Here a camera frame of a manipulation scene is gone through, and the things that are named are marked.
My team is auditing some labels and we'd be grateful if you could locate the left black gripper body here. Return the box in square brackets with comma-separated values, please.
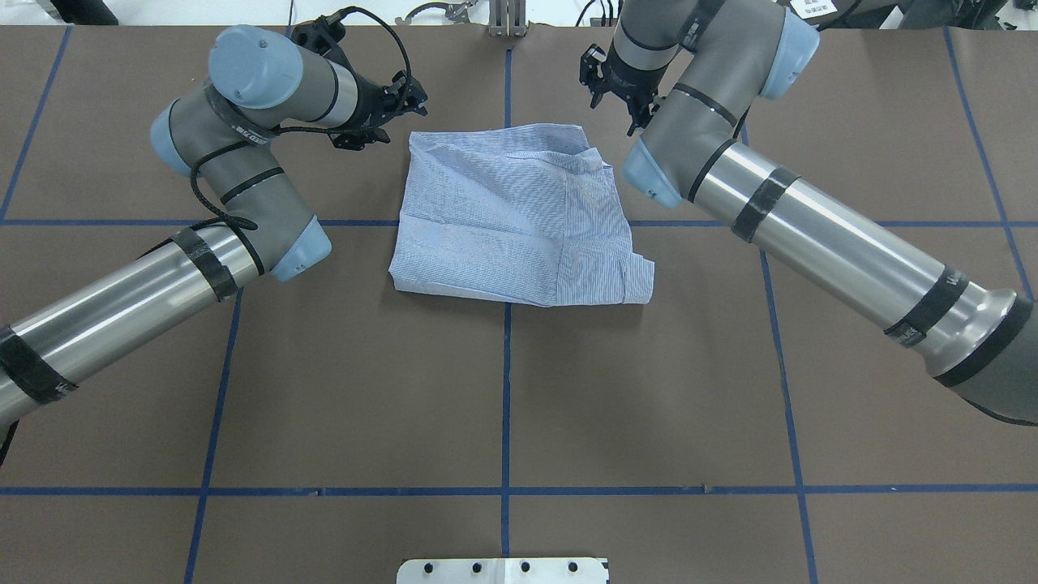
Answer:
[328, 71, 429, 151]

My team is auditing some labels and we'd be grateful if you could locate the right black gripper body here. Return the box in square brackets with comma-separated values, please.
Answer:
[579, 45, 665, 136]

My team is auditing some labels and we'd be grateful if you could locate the light blue striped shirt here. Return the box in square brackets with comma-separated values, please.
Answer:
[388, 123, 655, 307]

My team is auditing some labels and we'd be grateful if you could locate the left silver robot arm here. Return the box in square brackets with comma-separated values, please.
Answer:
[2, 16, 429, 452]

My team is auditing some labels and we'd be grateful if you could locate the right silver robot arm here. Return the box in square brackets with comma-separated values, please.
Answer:
[579, 1, 1037, 427]

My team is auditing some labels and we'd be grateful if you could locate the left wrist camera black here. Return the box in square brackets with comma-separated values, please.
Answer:
[289, 12, 349, 67]

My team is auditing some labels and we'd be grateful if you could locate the aluminium frame post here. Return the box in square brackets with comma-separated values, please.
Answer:
[488, 0, 529, 38]

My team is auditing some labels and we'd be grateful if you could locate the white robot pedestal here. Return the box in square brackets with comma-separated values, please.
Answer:
[397, 557, 611, 583]

